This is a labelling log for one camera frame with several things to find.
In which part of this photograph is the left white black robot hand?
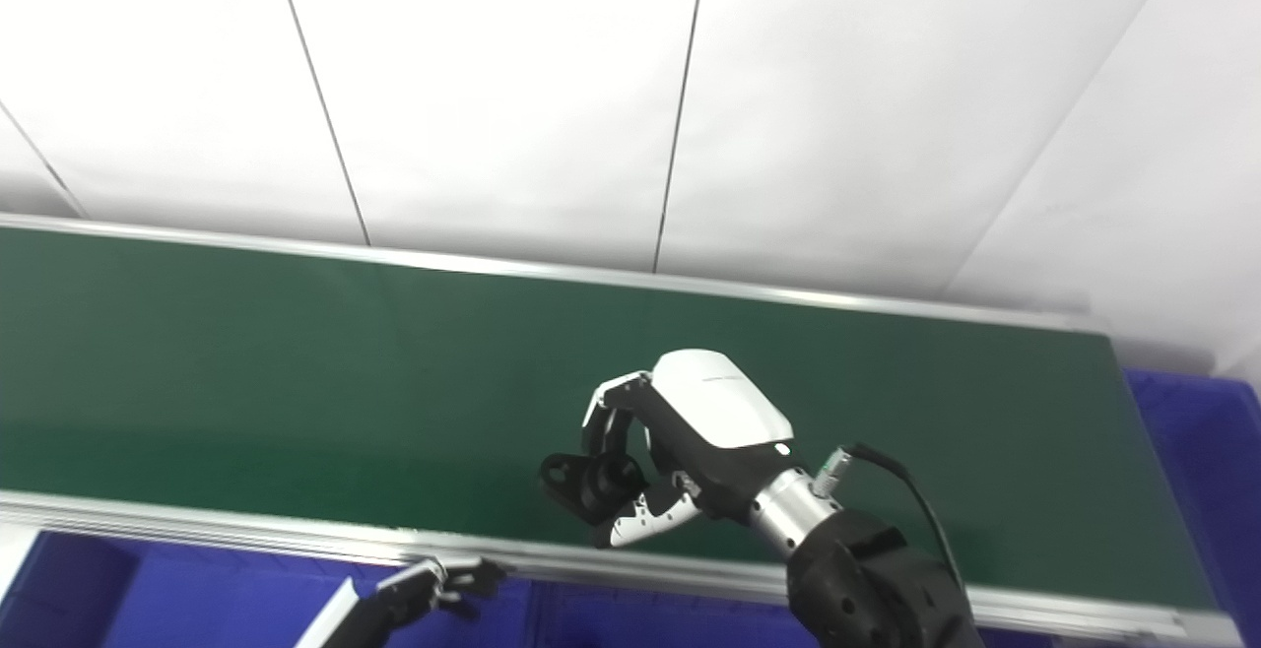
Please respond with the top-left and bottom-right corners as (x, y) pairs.
(296, 556), (508, 648)

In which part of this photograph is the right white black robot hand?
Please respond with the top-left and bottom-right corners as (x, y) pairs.
(581, 350), (811, 549)

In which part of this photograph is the black flanged metal part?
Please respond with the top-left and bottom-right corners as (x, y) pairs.
(539, 451), (651, 528)

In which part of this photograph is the green conveyor belt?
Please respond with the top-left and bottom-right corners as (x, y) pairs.
(0, 227), (1218, 610)
(0, 215), (1244, 645)

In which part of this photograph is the blue plastic bin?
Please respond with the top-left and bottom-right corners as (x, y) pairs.
(1123, 367), (1261, 624)
(532, 577), (819, 648)
(0, 528), (538, 648)

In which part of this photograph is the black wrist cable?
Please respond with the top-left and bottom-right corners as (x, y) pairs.
(816, 443), (971, 595)

